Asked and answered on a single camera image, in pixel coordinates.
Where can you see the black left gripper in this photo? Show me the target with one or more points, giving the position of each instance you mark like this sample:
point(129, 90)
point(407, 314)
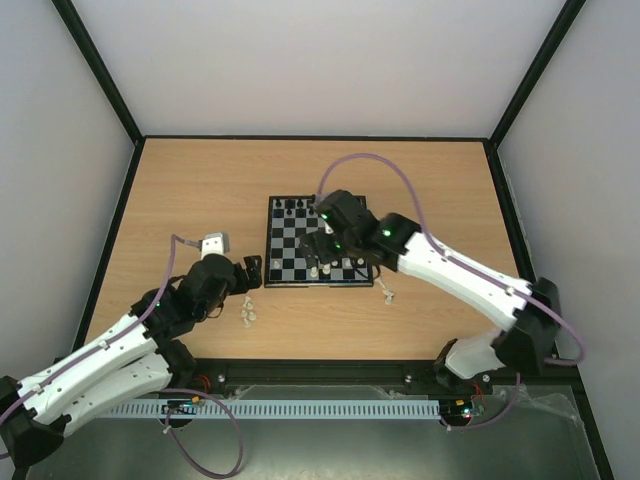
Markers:
point(243, 285)

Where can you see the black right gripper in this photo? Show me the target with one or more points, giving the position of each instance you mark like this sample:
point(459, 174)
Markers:
point(320, 245)

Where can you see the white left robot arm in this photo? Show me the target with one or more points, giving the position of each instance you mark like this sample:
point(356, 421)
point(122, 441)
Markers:
point(140, 354)

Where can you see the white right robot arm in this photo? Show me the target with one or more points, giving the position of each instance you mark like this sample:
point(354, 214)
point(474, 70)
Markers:
point(522, 313)

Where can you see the black chess pieces row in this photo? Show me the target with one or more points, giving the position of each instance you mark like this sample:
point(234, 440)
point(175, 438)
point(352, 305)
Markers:
point(292, 207)

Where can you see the black and silver chessboard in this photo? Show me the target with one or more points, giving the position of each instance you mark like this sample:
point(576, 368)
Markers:
point(282, 244)

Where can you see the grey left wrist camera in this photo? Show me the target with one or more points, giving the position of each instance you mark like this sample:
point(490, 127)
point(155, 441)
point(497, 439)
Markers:
point(215, 243)

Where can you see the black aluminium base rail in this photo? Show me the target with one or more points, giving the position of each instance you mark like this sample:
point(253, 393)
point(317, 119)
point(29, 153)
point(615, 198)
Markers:
point(413, 377)

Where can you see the light blue slotted cable duct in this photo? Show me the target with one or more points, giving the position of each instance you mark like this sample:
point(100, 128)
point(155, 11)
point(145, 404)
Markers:
point(280, 409)

